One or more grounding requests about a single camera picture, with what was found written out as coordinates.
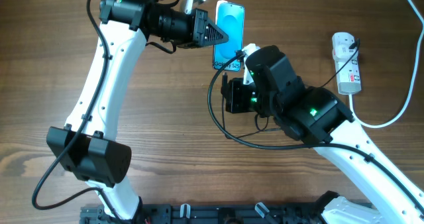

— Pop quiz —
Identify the teal Galaxy S25 smartphone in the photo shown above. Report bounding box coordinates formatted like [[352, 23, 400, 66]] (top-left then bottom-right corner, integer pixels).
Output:
[[213, 0, 245, 70]]

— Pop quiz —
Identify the black USB charging cable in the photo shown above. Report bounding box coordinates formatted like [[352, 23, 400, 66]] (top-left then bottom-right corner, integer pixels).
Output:
[[220, 38, 362, 140]]

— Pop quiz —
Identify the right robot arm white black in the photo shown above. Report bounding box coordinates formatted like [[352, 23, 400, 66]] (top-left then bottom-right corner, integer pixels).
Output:
[[221, 44, 423, 223]]

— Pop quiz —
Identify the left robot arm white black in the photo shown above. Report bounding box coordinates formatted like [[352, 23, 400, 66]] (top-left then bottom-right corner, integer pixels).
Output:
[[46, 0, 229, 223]]

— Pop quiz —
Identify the white USB charger plug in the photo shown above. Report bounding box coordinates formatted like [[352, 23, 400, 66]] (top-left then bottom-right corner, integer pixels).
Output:
[[333, 44, 357, 62]]

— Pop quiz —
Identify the white power strip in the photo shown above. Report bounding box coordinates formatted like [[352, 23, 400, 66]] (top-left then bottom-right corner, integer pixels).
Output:
[[332, 32, 362, 95]]

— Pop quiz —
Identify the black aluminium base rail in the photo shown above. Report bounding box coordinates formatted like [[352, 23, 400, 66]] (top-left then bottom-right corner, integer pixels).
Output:
[[79, 202, 375, 224]]

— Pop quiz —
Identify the white power strip cord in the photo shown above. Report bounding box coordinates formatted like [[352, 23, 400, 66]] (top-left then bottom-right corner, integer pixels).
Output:
[[348, 0, 424, 129]]

